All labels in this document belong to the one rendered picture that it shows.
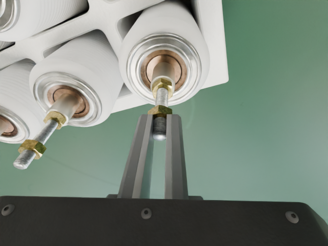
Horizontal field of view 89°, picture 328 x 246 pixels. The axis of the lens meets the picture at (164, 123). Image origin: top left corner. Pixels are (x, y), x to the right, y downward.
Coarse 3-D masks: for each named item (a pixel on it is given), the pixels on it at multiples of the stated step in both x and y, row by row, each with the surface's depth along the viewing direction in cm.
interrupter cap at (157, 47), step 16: (160, 32) 14; (144, 48) 15; (160, 48) 15; (176, 48) 15; (192, 48) 15; (128, 64) 16; (144, 64) 16; (176, 64) 16; (192, 64) 16; (128, 80) 17; (144, 80) 18; (176, 80) 18; (192, 80) 17; (144, 96) 19; (176, 96) 19
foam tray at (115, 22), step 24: (96, 0) 19; (120, 0) 19; (144, 0) 19; (192, 0) 24; (216, 0) 19; (72, 24) 21; (96, 24) 21; (120, 24) 22; (216, 24) 20; (24, 48) 23; (48, 48) 24; (216, 48) 22; (216, 72) 24; (120, 96) 28
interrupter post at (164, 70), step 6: (156, 66) 16; (162, 66) 16; (168, 66) 16; (156, 72) 15; (162, 72) 15; (168, 72) 15; (174, 72) 17; (156, 78) 14; (162, 78) 14; (168, 78) 14; (174, 78) 16; (174, 84) 15
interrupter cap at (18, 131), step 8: (0, 112) 21; (8, 112) 21; (8, 120) 22; (16, 120) 22; (8, 128) 23; (16, 128) 23; (24, 128) 23; (0, 136) 24; (8, 136) 24; (16, 136) 24; (24, 136) 24
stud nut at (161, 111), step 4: (152, 108) 12; (156, 108) 11; (160, 108) 11; (164, 108) 11; (168, 108) 11; (148, 112) 12; (152, 112) 11; (156, 112) 11; (160, 112) 11; (164, 112) 11; (168, 112) 11; (156, 116) 11; (160, 116) 11; (164, 116) 11
